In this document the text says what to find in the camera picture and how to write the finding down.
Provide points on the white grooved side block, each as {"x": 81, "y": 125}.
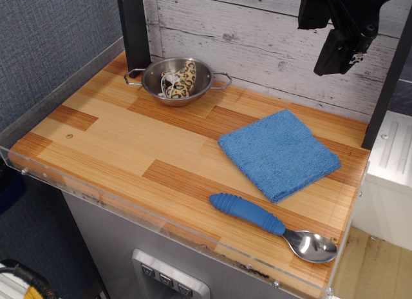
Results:
{"x": 390, "y": 158}

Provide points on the black vertical post right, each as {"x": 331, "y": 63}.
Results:
{"x": 386, "y": 59}

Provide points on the leopard print toy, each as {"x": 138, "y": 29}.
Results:
{"x": 177, "y": 85}

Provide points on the steel bowl with handles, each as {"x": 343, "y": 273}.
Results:
{"x": 150, "y": 79}

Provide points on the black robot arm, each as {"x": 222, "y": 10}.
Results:
{"x": 318, "y": 13}

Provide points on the black vertical post left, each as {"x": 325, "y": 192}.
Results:
{"x": 134, "y": 30}

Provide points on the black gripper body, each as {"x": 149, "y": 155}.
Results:
{"x": 345, "y": 45}

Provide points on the black vertical post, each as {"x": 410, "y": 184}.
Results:
{"x": 134, "y": 30}
{"x": 386, "y": 59}

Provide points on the blue cloth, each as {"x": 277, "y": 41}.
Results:
{"x": 279, "y": 155}

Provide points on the clear acrylic table guard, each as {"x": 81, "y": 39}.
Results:
{"x": 115, "y": 146}

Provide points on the silver button control panel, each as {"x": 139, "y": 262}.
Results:
{"x": 161, "y": 280}

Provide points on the blue handled metal spoon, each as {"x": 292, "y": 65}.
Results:
{"x": 308, "y": 246}

